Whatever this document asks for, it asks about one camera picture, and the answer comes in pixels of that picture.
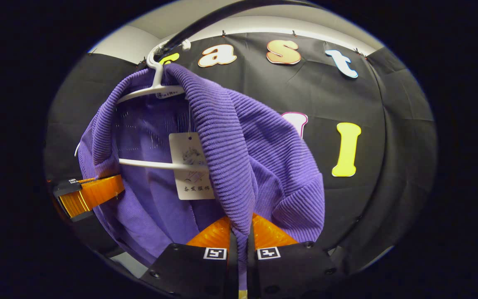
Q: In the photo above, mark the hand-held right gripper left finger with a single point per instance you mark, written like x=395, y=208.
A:
x=189, y=270

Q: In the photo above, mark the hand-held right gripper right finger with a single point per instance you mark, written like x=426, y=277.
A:
x=293, y=270

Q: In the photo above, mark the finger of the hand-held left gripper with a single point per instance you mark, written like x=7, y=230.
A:
x=98, y=193
x=73, y=180

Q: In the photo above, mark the purple ribbed jacket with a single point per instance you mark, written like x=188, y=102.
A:
x=264, y=158

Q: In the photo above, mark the white plastic clothes hanger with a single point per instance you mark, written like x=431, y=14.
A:
x=156, y=79

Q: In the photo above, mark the black clothes rack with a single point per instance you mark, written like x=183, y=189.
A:
x=206, y=20

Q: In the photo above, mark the white paper garment tag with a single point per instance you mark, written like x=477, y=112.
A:
x=189, y=182

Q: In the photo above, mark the black backdrop cloth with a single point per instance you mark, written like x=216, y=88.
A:
x=388, y=145

